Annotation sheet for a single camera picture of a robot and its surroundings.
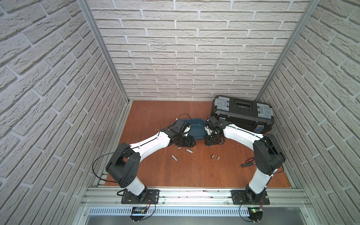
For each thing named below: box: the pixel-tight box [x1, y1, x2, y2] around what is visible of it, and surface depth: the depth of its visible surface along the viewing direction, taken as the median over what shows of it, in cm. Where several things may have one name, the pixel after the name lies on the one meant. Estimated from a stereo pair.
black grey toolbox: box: [210, 95, 275, 135], surface depth 92 cm
